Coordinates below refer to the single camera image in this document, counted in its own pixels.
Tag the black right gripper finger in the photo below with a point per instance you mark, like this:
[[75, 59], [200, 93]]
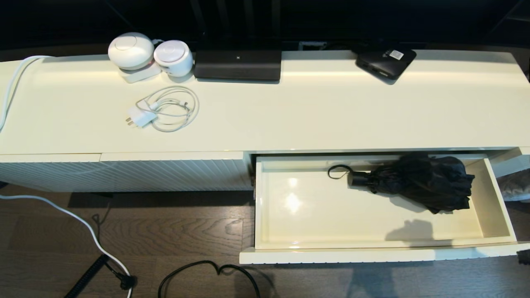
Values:
[[525, 257]]

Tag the black umbrella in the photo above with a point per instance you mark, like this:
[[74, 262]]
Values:
[[422, 182]]

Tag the white fluted front drawer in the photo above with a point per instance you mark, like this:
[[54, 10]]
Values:
[[331, 215]]

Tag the white long cabinet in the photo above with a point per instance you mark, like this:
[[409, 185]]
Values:
[[290, 124]]

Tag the grey slipper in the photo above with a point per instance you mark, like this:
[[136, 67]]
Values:
[[515, 186]]

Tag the black set-top box with sticker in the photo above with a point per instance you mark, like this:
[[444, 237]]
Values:
[[383, 65]]

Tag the black router antenna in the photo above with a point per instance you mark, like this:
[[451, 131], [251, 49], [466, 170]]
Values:
[[249, 18], [222, 18], [275, 18], [199, 18]]

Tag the black router box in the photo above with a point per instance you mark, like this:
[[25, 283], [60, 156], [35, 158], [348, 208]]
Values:
[[238, 65]]

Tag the white fluted cabinet front panel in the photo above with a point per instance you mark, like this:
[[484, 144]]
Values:
[[174, 171], [49, 171]]

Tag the small white round device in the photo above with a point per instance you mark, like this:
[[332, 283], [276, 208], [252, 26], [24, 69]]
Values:
[[173, 57]]

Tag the white charger plug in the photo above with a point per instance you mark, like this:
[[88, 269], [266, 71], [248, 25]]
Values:
[[142, 116]]

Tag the white flat device base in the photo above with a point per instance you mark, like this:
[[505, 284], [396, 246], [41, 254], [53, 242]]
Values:
[[138, 75]]

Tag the large white round device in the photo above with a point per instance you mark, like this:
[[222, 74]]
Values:
[[131, 51]]

